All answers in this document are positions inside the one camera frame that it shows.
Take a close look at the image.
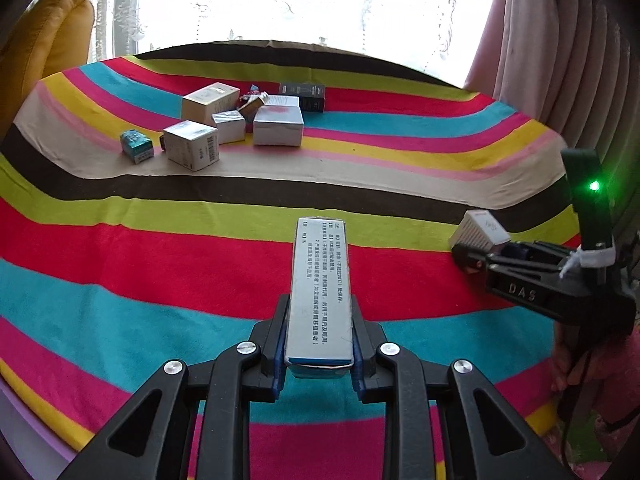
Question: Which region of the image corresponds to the teal small box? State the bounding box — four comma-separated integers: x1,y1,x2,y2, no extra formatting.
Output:
119,129,154,164

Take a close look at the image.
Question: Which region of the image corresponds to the small silver box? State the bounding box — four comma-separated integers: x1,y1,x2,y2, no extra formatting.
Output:
212,110,246,144

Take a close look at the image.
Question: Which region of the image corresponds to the black tracker with green light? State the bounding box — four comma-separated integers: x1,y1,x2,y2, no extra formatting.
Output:
560,148,616,292

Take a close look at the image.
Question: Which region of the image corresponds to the beige tall box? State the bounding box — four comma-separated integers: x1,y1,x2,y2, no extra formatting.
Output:
181,82,240,126

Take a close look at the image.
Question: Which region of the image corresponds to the red toy car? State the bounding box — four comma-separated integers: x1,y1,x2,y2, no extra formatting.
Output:
239,84,260,105

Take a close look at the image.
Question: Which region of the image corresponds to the black printed box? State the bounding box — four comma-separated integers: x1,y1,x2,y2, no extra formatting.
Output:
279,82,326,113

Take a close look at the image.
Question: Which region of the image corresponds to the yellow sofa cushion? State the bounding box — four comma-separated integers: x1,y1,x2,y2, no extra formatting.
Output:
1,0,94,134

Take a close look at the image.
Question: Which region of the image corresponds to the white silver long box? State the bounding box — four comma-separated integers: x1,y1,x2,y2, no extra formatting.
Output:
265,94,300,108

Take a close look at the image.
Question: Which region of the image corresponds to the white lace curtain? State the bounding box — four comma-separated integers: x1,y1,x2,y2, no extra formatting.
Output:
88,0,144,62

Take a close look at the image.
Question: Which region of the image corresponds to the pink curtain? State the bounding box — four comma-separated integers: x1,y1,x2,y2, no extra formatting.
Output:
464,0,639,158

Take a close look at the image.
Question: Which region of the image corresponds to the long white medicine box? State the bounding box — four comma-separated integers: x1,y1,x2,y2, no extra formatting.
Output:
284,217,354,379

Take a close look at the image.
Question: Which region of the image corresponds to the small white dental box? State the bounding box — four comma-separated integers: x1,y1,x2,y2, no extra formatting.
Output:
238,92,269,122

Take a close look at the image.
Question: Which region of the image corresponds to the white barcode box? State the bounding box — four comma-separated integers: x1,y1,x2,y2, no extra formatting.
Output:
163,120,219,171

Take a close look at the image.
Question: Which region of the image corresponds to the person's right hand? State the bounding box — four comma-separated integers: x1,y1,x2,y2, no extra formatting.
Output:
549,324,640,441

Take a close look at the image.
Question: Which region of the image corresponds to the white Jiyin Music box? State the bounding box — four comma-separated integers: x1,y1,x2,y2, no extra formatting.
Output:
449,209,511,252

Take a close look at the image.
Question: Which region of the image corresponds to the large white pink-stained box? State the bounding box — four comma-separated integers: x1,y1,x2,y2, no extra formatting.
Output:
253,105,304,148

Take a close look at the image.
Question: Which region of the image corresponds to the striped colourful cloth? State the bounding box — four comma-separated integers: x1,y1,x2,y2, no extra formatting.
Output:
1,44,578,456

